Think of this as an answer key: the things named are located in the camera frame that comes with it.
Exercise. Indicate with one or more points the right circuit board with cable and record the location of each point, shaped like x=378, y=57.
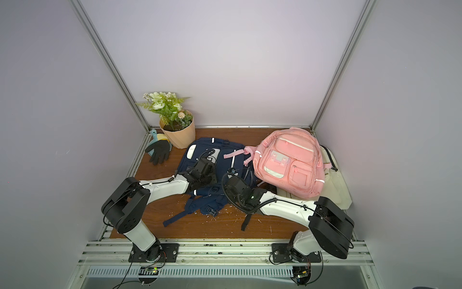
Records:
x=303, y=276

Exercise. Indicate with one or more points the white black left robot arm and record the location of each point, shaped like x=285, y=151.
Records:
x=124, y=209

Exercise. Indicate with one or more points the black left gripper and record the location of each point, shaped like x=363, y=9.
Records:
x=212, y=172

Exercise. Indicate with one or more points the aluminium mounting rail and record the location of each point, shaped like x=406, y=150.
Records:
x=247, y=252

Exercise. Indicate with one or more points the pink backpack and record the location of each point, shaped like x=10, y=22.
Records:
x=290, y=159

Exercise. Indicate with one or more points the terracotta flower pot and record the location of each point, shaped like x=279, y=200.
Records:
x=180, y=139

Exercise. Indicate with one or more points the corner aluminium profile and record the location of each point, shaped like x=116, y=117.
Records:
x=344, y=60
x=98, y=43

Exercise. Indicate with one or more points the circuit board with cable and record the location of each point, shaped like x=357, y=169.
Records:
x=145, y=276
x=303, y=276

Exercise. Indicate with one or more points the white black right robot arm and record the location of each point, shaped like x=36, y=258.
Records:
x=328, y=227

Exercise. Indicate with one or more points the navy blue backpack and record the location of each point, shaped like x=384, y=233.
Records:
x=210, y=200

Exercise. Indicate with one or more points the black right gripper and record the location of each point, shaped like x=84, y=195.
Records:
x=235, y=186

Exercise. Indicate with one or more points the yellow sponge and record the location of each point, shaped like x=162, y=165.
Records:
x=162, y=137

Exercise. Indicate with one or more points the right corner aluminium profile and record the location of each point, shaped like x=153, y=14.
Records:
x=344, y=60

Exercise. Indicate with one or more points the left circuit board with cable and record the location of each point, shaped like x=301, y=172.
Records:
x=145, y=276

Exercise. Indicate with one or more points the left corner aluminium profile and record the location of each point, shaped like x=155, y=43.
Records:
x=98, y=43

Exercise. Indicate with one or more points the cream canvas backpack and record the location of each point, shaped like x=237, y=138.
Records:
x=334, y=188

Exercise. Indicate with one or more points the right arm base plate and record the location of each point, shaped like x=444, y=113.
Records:
x=284, y=253

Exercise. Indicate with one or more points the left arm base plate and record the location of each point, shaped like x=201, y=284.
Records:
x=164, y=252

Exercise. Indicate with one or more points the green white artificial plant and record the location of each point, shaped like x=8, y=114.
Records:
x=169, y=107

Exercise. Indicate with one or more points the black work glove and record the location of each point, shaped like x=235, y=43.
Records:
x=159, y=151

